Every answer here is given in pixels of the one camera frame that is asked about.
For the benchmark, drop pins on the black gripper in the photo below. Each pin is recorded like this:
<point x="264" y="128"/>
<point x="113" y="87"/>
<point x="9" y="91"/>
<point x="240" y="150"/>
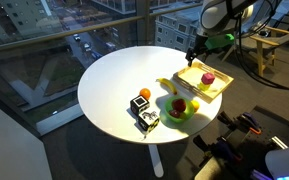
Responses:
<point x="200" y="43"/>

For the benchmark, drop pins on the yellow banana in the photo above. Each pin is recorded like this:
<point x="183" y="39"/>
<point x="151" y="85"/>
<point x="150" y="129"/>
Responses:
<point x="169" y="85"/>

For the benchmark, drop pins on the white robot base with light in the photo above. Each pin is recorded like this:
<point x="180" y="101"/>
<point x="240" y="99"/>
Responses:
<point x="285" y="160"/>

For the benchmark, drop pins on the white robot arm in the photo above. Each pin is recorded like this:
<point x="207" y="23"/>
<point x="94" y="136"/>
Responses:
<point x="219" y="15"/>

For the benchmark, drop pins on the green plastic bowl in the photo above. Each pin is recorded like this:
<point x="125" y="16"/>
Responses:
<point x="170" y="119"/>

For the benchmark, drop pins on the pink cube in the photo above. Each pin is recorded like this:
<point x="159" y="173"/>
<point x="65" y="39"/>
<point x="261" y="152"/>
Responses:
<point x="208" y="78"/>

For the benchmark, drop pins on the yellow-green cube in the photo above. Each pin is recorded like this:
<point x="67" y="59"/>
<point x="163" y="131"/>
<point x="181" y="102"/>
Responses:
<point x="203" y="87"/>

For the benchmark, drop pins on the wooden tray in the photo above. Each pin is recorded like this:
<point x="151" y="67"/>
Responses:
<point x="220" y="83"/>

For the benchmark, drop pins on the red apple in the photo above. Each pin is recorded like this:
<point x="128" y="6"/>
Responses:
<point x="179" y="104"/>

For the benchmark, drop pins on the yellow lemon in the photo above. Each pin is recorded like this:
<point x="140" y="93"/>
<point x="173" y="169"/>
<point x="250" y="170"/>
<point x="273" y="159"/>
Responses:
<point x="196" y="106"/>

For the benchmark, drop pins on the dark purple plum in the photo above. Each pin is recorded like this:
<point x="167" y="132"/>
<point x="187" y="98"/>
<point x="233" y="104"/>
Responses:
<point x="174" y="114"/>

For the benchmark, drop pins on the orange fruit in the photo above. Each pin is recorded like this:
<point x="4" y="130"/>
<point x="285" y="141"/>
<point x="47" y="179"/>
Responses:
<point x="145" y="93"/>

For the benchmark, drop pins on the wooden chair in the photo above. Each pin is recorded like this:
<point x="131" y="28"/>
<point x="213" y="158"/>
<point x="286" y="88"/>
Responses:
<point x="260" y="50"/>

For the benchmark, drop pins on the black clamp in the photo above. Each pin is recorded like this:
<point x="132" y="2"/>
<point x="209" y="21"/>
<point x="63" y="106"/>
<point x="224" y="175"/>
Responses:
<point x="202" y="144"/>
<point x="226" y="119"/>

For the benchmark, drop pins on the zebra print cube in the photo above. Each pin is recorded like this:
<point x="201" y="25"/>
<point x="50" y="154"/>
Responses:
<point x="148" y="120"/>

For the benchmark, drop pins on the blue clamp with orange tip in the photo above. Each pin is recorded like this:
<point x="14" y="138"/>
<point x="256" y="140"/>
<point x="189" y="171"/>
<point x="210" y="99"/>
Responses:
<point x="227" y="151"/>
<point x="249" y="121"/>

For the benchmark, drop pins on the white table base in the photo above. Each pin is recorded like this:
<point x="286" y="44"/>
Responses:
<point x="155" y="160"/>

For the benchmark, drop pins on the metal window railing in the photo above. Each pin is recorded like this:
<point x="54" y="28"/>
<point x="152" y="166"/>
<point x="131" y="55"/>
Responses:
<point x="84" y="29"/>

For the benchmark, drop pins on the black perforated mounting board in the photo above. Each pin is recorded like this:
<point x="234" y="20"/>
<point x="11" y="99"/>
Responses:
<point x="260" y="148"/>

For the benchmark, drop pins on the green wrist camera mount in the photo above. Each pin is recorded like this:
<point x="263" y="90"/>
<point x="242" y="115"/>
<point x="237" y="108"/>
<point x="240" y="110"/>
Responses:
<point x="219" y="40"/>

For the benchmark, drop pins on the window frame post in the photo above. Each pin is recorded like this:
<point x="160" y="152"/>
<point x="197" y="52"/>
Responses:
<point x="143" y="20"/>

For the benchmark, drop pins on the silver metal bracket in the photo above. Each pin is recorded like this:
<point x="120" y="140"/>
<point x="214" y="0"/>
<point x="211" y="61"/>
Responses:
<point x="279" y="142"/>

